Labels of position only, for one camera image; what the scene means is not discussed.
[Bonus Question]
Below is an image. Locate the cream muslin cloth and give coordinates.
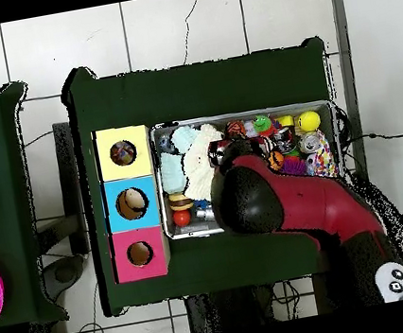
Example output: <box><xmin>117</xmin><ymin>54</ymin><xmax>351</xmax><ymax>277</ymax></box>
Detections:
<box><xmin>172</xmin><ymin>120</ymin><xmax>235</xmax><ymax>204</ymax></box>

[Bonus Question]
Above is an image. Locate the black floor cable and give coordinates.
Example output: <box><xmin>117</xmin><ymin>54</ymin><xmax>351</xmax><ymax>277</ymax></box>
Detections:
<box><xmin>338</xmin><ymin>126</ymin><xmax>403</xmax><ymax>149</ymax></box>

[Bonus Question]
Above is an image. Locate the wooden box with three holes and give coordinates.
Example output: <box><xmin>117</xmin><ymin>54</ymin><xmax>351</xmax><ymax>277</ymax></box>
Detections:
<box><xmin>89</xmin><ymin>121</ymin><xmax>175</xmax><ymax>285</ymax></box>

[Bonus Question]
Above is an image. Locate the toy burger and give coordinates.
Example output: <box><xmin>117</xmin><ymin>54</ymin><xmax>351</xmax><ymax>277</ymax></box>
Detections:
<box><xmin>166</xmin><ymin>189</ymin><xmax>196</xmax><ymax>214</ymax></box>

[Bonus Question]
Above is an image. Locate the yellow tennis ball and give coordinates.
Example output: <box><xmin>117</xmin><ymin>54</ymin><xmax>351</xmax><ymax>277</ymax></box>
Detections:
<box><xmin>295</xmin><ymin>107</ymin><xmax>324</xmax><ymax>135</ymax></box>

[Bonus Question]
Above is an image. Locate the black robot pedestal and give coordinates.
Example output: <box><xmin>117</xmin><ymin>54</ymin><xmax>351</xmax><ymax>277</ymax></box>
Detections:
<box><xmin>184</xmin><ymin>274</ymin><xmax>321</xmax><ymax>333</ymax></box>

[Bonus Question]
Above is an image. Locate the small red ball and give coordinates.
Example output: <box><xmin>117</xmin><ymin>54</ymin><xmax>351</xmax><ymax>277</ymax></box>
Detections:
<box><xmin>171</xmin><ymin>207</ymin><xmax>194</xmax><ymax>229</ymax></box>

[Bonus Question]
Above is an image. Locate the light blue muslin cloth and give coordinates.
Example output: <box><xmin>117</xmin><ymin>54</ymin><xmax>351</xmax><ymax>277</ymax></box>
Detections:
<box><xmin>151</xmin><ymin>123</ymin><xmax>210</xmax><ymax>197</ymax></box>

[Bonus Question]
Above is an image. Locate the orange toy basketball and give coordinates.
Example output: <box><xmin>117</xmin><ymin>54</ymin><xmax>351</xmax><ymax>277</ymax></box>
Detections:
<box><xmin>265</xmin><ymin>149</ymin><xmax>287</xmax><ymax>173</ymax></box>

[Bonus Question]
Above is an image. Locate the green spiky monster toy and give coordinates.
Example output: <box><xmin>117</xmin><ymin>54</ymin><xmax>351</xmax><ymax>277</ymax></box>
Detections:
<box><xmin>251</xmin><ymin>113</ymin><xmax>275</xmax><ymax>139</ymax></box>

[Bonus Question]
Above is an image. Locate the orange tiger striped toy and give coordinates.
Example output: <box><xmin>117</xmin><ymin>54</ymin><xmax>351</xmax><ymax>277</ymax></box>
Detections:
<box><xmin>222</xmin><ymin>119</ymin><xmax>247</xmax><ymax>141</ymax></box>

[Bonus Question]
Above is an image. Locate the confetti print cloth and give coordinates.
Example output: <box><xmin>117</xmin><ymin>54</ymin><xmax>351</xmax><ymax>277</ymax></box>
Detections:
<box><xmin>298</xmin><ymin>127</ymin><xmax>342</xmax><ymax>182</ymax></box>
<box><xmin>108</xmin><ymin>138</ymin><xmax>138</xmax><ymax>167</ymax></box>

